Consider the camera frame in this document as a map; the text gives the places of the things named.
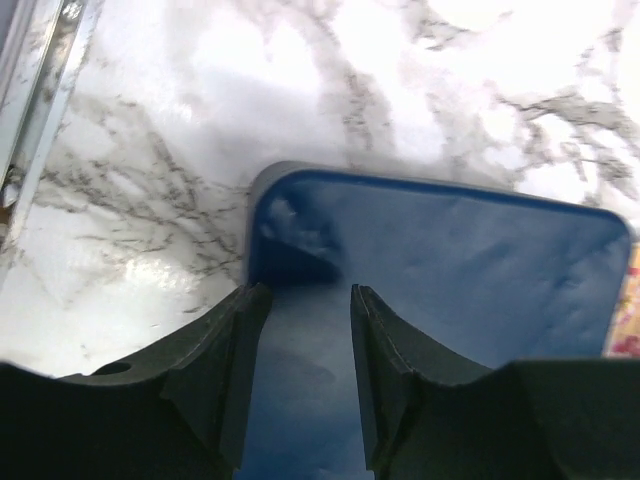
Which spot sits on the floral serving tray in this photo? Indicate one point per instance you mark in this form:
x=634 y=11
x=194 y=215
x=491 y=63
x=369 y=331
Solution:
x=625 y=332

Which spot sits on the blue box lid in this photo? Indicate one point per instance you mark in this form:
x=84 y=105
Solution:
x=494 y=277

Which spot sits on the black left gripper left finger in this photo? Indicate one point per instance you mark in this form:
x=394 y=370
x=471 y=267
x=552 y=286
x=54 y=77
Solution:
x=176 y=409

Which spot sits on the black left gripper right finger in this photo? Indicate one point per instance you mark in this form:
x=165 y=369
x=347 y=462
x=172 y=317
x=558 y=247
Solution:
x=430 y=413

